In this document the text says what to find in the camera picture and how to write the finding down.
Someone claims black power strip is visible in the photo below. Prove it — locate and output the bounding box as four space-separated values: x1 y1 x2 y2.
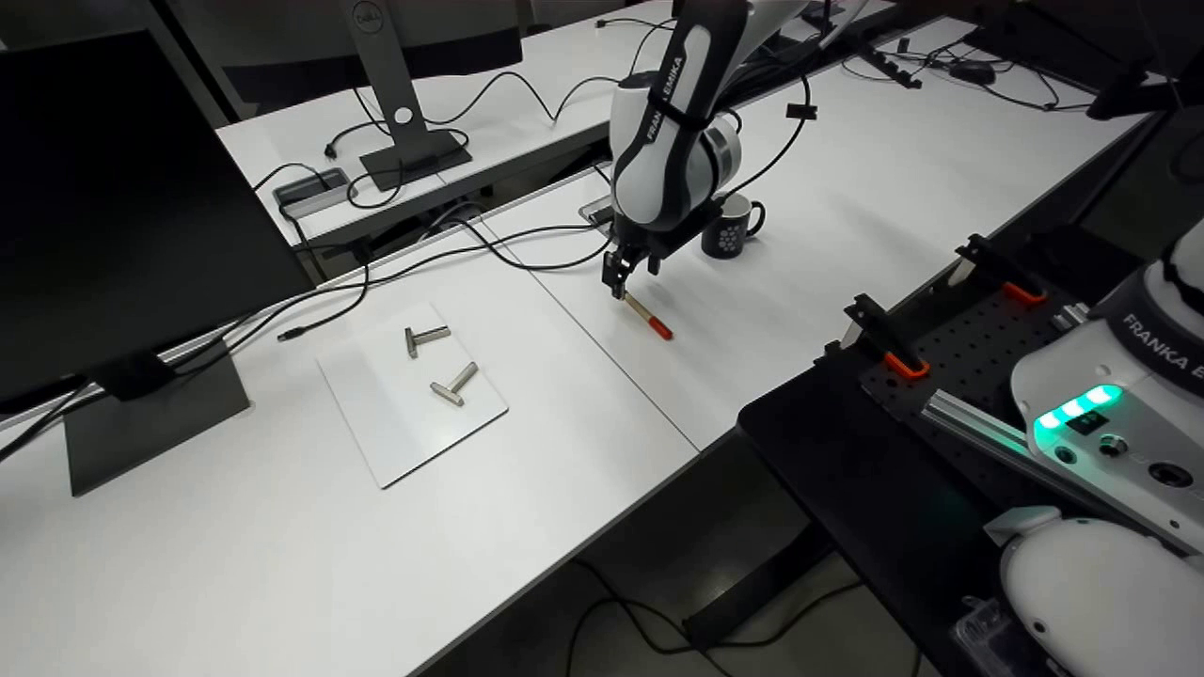
861 36 930 93
249 159 407 254

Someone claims large black computer monitor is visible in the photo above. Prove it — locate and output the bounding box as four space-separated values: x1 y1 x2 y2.
0 29 317 500

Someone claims black looped cable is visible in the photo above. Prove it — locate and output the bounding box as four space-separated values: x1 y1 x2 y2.
462 159 623 275

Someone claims black cable with plug end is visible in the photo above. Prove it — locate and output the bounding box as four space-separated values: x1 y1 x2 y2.
273 184 381 348

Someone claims tan marker with red cap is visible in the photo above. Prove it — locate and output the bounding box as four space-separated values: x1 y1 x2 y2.
622 295 676 348

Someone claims black desk cable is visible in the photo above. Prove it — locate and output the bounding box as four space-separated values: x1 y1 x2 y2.
417 70 622 127

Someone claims silver desk cable hatch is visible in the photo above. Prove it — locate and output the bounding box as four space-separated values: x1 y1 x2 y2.
272 167 355 220
574 184 622 241

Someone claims black clamp with orange handle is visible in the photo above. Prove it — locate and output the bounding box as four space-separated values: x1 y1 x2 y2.
953 230 1054 313
840 290 938 387

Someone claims grey metal bolt piece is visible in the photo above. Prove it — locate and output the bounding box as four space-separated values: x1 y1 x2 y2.
425 359 485 409

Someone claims aluminium rail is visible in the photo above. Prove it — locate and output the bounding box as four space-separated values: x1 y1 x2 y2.
919 385 1051 466

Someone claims black floor cable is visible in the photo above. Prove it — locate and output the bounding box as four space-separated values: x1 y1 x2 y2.
561 558 871 677

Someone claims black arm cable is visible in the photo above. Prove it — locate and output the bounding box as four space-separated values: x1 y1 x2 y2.
717 70 819 204

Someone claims black stand foot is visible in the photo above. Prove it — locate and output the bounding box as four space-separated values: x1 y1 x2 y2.
1084 63 1186 123

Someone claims black mug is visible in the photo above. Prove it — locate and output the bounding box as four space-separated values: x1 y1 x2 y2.
698 194 772 264

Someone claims white rectangular board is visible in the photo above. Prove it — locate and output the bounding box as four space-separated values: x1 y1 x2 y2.
313 296 513 492

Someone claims monitor with silver stand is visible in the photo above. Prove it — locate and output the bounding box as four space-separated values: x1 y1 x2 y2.
160 0 525 197

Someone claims black power adapter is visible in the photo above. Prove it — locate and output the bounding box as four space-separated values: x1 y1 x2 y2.
943 54 1005 92

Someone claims dark table foot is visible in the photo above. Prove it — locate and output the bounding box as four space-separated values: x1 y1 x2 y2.
676 517 841 650

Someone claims long black monitor cable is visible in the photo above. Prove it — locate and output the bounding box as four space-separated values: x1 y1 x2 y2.
0 220 617 438

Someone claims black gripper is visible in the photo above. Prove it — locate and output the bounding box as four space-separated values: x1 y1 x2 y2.
598 220 688 301

